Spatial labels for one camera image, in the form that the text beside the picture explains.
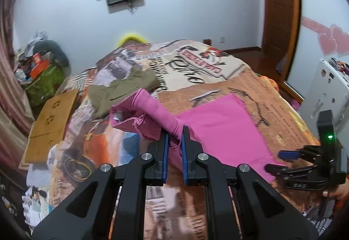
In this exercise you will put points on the pile of clothes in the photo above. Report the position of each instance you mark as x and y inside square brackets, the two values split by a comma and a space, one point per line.
[36, 39]

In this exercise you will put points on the green storage box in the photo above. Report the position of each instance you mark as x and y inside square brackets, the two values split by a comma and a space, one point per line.
[46, 84]

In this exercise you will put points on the yellow curved rim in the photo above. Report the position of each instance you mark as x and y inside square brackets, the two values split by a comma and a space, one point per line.
[131, 37]

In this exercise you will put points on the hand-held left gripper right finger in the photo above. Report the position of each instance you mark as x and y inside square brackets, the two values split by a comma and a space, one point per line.
[185, 158]

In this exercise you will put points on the wooden lap desk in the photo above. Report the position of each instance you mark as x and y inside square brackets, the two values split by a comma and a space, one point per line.
[51, 120]

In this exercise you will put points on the printed blanket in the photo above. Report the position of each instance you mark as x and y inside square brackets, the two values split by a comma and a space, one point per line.
[272, 98]

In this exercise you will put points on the striped curtain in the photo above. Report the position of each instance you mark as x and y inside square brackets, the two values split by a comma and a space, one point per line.
[11, 92]

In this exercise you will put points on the white appliance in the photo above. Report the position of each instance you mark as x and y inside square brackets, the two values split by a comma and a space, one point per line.
[319, 87]

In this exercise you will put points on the pile of papers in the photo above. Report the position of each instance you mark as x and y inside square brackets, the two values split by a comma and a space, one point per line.
[35, 201]

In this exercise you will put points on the olive green pants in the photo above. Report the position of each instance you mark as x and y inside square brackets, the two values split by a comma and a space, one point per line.
[120, 89]

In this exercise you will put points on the pink pants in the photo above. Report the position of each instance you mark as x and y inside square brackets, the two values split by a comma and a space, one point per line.
[226, 125]

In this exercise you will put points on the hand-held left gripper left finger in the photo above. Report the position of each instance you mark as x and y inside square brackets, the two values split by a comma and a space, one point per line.
[165, 158]

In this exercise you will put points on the orange box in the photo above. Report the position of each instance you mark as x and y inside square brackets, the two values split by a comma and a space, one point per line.
[38, 67]

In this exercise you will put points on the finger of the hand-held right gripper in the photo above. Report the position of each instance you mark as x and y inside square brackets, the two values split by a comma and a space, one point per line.
[287, 154]
[280, 170]

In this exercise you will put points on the wall socket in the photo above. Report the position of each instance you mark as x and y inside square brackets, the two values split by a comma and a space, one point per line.
[222, 39]

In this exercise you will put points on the wooden door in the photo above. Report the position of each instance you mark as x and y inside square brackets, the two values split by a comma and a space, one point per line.
[278, 10]

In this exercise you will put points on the small brown block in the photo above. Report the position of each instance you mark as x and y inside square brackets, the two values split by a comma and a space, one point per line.
[207, 41]

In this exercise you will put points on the white folded cloth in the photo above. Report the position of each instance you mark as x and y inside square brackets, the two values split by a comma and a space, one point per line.
[38, 174]

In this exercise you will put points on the person's right hand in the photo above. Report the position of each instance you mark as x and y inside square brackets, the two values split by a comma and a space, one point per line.
[342, 190]

